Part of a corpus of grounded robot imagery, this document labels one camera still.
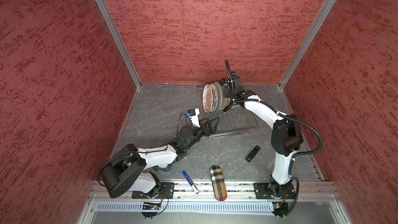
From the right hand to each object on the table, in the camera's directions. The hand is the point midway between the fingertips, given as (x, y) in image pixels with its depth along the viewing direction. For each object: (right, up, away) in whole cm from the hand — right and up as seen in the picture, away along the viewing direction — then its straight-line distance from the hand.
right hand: (228, 90), depth 94 cm
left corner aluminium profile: (-67, +28, +6) cm, 73 cm away
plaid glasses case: (-8, -47, -20) cm, 52 cm away
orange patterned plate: (-8, -4, -2) cm, 10 cm away
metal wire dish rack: (+4, -20, +6) cm, 21 cm away
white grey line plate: (-6, -1, -2) cm, 6 cm away
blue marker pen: (-22, -47, -18) cm, 55 cm away
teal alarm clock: (-36, -41, -17) cm, 57 cm away
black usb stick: (+13, -36, -9) cm, 39 cm away
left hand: (-9, -17, -16) cm, 25 cm away
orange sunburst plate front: (-13, -5, +8) cm, 16 cm away
